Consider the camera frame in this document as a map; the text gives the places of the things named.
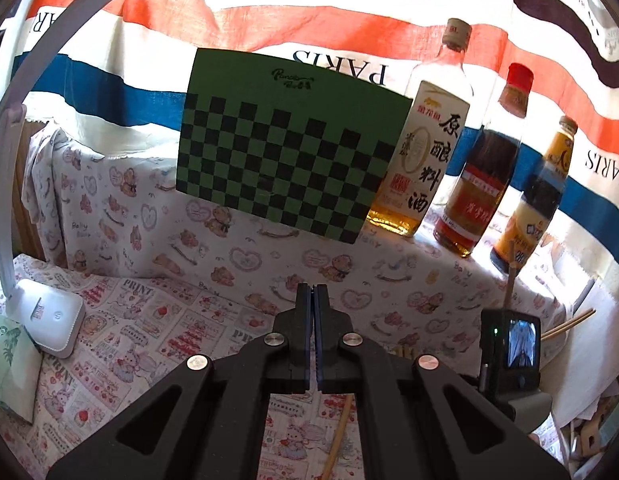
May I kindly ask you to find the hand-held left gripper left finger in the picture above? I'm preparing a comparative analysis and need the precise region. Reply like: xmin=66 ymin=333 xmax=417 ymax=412
xmin=47 ymin=284 xmax=314 ymax=480

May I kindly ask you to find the green leaf-print plastic bag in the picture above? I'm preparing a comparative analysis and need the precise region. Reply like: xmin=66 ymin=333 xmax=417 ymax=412
xmin=0 ymin=309 xmax=43 ymax=422

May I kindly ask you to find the white desk lamp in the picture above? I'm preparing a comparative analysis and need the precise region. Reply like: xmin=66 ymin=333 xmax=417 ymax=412
xmin=0 ymin=0 xmax=170 ymax=359

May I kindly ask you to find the striped cloth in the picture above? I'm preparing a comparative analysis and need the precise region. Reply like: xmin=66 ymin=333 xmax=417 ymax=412
xmin=4 ymin=0 xmax=619 ymax=261

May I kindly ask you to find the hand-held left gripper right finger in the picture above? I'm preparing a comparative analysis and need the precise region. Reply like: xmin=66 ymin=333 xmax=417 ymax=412
xmin=315 ymin=284 xmax=573 ymax=480

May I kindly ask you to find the clear cooking wine bottle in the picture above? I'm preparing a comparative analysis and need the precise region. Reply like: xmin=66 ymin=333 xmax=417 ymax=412
xmin=367 ymin=18 xmax=475 ymax=237

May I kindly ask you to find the bear print cloth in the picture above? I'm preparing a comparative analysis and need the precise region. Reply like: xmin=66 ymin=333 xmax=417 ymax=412
xmin=22 ymin=125 xmax=590 ymax=361

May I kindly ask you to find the red-capped vinegar bottle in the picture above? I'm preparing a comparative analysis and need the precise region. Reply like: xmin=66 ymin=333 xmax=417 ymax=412
xmin=433 ymin=63 xmax=534 ymax=258

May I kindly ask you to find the dark soy sauce bottle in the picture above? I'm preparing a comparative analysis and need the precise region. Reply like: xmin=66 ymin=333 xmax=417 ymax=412
xmin=490 ymin=116 xmax=579 ymax=276

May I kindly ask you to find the bamboo chopstick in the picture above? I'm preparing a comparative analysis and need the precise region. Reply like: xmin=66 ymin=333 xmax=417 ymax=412
xmin=319 ymin=394 xmax=353 ymax=480
xmin=543 ymin=308 xmax=597 ymax=336
xmin=542 ymin=319 xmax=587 ymax=342

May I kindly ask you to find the printed tablecloth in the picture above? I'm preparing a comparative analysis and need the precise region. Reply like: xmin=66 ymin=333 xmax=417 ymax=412
xmin=0 ymin=255 xmax=570 ymax=480

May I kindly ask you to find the green checkered board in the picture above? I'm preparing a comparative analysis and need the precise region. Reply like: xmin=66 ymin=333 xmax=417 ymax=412
xmin=176 ymin=48 xmax=414 ymax=245

